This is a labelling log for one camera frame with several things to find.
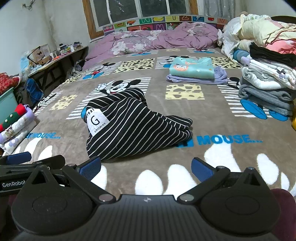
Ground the lavender folded garment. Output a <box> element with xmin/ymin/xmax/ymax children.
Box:
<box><xmin>166</xmin><ymin>66</ymin><xmax>228</xmax><ymax>85</ymax></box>

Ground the cardboard box on desk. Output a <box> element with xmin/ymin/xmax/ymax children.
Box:
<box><xmin>27</xmin><ymin>44</ymin><xmax>52</xmax><ymax>66</ymax></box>

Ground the colourful alphabet headboard panel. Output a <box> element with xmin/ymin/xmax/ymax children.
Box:
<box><xmin>102</xmin><ymin>15</ymin><xmax>229</xmax><ymax>36</ymax></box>

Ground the green plastic storage bin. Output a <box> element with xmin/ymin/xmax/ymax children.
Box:
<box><xmin>0</xmin><ymin>88</ymin><xmax>18</xmax><ymax>123</ymax></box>

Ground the black folded garment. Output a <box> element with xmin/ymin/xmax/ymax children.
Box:
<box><xmin>250</xmin><ymin>43</ymin><xmax>296</xmax><ymax>68</ymax></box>

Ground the grey folded clothes stack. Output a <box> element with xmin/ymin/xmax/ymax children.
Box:
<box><xmin>238</xmin><ymin>78</ymin><xmax>295</xmax><ymax>116</ymax></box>

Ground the white folded clothes stack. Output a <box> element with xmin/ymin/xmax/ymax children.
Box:
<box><xmin>241</xmin><ymin>57</ymin><xmax>295</xmax><ymax>90</ymax></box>

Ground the dark wooden side desk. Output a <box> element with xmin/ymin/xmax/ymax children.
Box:
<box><xmin>28</xmin><ymin>46</ymin><xmax>89</xmax><ymax>96</ymax></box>

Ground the purple floral duvet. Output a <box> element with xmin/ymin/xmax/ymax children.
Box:
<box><xmin>83</xmin><ymin>22</ymin><xmax>218</xmax><ymax>70</ymax></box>

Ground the teal folded children top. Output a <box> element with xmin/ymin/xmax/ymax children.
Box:
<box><xmin>169</xmin><ymin>57</ymin><xmax>214</xmax><ymax>79</ymax></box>

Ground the folded clothes pile left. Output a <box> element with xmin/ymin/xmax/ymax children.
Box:
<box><xmin>1</xmin><ymin>105</ymin><xmax>37</xmax><ymax>155</ymax></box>

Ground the black white striped garment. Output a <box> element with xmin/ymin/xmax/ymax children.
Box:
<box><xmin>82</xmin><ymin>88</ymin><xmax>193</xmax><ymax>160</ymax></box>

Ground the maroon trouser leg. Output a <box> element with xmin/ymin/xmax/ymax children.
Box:
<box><xmin>271</xmin><ymin>188</ymin><xmax>296</xmax><ymax>241</ymax></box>

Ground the window with wooden frame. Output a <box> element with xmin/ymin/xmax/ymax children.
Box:
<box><xmin>82</xmin><ymin>1</ymin><xmax>199</xmax><ymax>40</ymax></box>

